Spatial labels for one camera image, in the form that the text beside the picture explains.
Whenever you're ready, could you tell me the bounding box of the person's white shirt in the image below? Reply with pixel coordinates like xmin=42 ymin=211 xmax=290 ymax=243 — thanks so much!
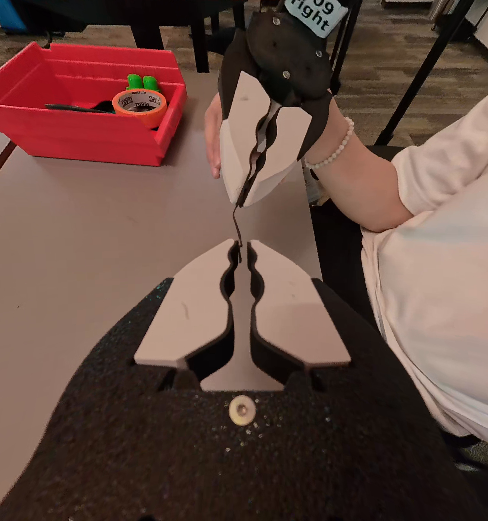
xmin=361 ymin=86 xmax=488 ymax=444

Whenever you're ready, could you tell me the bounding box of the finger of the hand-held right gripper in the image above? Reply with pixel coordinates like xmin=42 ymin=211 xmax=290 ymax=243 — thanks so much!
xmin=220 ymin=72 xmax=273 ymax=204
xmin=243 ymin=104 xmax=312 ymax=208

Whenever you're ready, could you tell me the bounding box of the black metal stand leg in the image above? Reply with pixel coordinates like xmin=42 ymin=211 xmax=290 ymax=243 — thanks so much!
xmin=376 ymin=0 xmax=477 ymax=147

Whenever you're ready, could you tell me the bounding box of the thin black cable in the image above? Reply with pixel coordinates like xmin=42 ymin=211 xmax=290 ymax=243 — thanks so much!
xmin=45 ymin=100 xmax=116 ymax=115

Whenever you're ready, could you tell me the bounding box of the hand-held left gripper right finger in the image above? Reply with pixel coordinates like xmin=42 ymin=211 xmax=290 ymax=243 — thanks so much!
xmin=249 ymin=240 xmax=352 ymax=385

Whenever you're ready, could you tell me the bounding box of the red plastic bin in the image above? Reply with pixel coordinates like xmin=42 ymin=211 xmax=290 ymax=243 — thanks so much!
xmin=0 ymin=43 xmax=186 ymax=167

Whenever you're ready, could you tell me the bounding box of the white pearl bracelet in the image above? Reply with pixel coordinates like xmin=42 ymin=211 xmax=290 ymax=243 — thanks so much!
xmin=304 ymin=118 xmax=355 ymax=170

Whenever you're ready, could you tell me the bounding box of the orange tape roll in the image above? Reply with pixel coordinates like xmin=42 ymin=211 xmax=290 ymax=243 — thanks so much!
xmin=112 ymin=88 xmax=169 ymax=129

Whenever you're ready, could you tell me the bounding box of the person's right hand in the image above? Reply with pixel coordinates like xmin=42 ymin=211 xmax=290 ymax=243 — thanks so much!
xmin=205 ymin=91 xmax=228 ymax=180

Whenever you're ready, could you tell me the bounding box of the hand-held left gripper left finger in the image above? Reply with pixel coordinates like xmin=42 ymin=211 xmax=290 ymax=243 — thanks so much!
xmin=134 ymin=239 xmax=238 ymax=382

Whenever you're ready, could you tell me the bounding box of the person's right forearm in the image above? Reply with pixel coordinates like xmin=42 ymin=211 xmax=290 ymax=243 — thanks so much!
xmin=313 ymin=131 xmax=414 ymax=233

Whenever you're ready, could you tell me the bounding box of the thin black tie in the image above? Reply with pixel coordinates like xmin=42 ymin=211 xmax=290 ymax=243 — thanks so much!
xmin=232 ymin=192 xmax=246 ymax=265

